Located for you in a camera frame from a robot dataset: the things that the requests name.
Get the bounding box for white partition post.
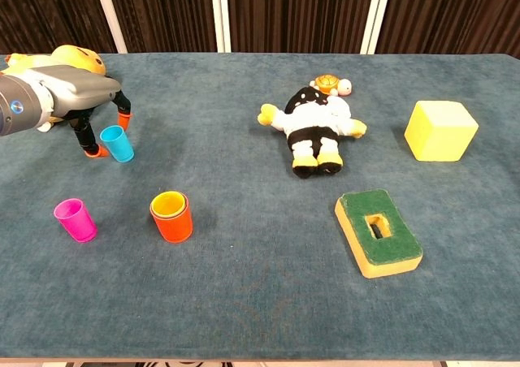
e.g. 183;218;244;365
91;0;129;54
209;0;232;54
359;0;394;55

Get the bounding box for yellow foam cube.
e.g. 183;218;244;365
404;100;480;163

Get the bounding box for black white plush doll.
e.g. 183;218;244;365
257;85;368;179

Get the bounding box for blue plastic cup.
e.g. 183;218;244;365
99;125;136;164

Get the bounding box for orange turtle toy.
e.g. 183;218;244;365
309;73;353;97

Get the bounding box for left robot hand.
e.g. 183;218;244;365
38;65;133;159

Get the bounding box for green yellow sponge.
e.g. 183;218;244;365
334;188;424;279

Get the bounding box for teal table cloth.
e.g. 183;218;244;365
0;52;520;362

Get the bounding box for pink plastic cup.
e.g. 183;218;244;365
53;197;98;244

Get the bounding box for orange plastic cup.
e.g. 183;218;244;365
149;192;194;244

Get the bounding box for yellow plastic cup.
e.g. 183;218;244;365
150;191;187;218

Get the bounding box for yellow plush animal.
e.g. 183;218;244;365
0;44;107;133

